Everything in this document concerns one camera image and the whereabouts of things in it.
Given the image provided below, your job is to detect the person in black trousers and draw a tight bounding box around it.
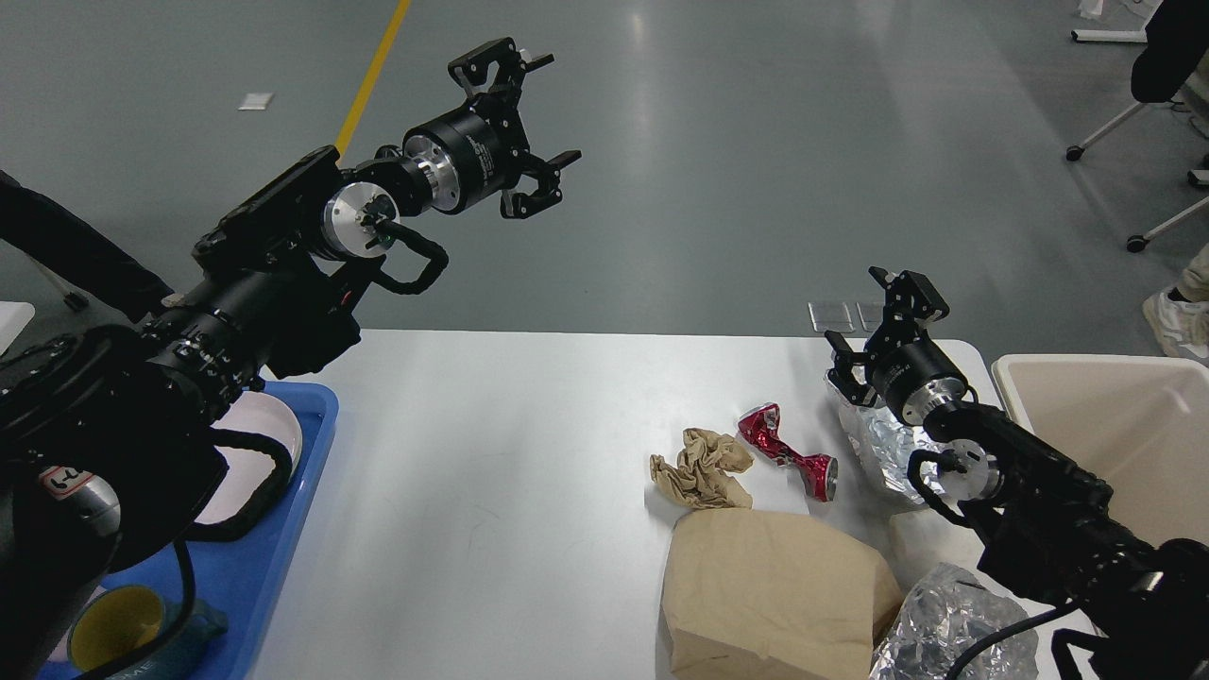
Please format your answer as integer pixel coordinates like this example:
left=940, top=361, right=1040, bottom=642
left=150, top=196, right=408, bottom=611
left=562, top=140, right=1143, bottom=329
left=1, top=173, right=177, bottom=322

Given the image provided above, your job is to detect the blue plastic tray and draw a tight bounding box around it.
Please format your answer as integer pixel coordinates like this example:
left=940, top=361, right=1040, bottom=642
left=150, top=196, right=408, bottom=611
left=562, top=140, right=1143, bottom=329
left=94, top=382, right=339, bottom=679

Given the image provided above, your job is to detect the person in beige trousers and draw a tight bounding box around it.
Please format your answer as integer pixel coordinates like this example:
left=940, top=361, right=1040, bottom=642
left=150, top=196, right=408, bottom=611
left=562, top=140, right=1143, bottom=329
left=1143, top=244, right=1208, bottom=365

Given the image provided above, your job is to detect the brown paper bag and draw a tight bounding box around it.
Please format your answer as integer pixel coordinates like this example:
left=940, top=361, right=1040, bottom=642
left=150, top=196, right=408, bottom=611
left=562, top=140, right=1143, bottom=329
left=661, top=509, right=903, bottom=679

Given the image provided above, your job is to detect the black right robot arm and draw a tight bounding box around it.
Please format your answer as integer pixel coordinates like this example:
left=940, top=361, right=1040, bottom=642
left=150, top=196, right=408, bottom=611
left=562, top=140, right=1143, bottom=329
left=825, top=266, right=1208, bottom=679

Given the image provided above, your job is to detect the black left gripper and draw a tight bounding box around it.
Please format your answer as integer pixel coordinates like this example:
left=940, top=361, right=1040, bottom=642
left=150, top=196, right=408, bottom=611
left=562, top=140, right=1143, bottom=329
left=401, top=36, right=583, bottom=220

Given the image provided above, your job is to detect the beige plastic bin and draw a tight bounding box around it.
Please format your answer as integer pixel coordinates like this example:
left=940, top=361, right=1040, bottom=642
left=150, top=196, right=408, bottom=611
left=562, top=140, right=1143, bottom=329
left=993, top=355, right=1208, bottom=544

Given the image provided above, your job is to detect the pink plastic plate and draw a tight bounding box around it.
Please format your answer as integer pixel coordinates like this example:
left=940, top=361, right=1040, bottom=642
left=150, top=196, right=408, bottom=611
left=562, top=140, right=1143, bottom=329
left=196, top=391, right=303, bottom=525

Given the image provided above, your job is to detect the crushed red can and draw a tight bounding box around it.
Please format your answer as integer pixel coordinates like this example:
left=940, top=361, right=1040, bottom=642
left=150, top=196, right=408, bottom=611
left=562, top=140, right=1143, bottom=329
left=737, top=403, right=839, bottom=502

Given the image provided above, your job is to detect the crumpled brown paper ball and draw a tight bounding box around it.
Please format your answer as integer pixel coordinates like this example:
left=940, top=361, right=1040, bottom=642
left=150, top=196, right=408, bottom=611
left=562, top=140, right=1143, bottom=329
left=649, top=430, right=754, bottom=511

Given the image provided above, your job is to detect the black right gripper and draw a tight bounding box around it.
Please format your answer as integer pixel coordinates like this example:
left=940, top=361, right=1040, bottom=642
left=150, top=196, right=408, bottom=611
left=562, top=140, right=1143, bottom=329
left=825, top=267, right=970, bottom=426

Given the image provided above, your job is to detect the crumpled foil ball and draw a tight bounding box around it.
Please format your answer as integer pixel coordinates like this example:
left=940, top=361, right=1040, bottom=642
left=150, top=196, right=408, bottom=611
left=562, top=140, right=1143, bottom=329
left=868, top=561, right=1039, bottom=679

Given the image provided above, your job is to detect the white crumpled tissue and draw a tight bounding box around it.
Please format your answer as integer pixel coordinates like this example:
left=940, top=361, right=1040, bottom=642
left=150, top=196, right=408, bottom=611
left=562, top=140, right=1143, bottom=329
left=883, top=509, right=983, bottom=590

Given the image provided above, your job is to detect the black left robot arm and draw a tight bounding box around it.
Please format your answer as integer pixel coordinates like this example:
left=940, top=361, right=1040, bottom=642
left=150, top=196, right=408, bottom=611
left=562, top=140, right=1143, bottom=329
left=2, top=36, right=580, bottom=679

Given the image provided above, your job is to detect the dark teal mug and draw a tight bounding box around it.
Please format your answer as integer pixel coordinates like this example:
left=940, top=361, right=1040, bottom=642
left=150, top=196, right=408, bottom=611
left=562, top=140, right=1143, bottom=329
left=66, top=584, right=229, bottom=679

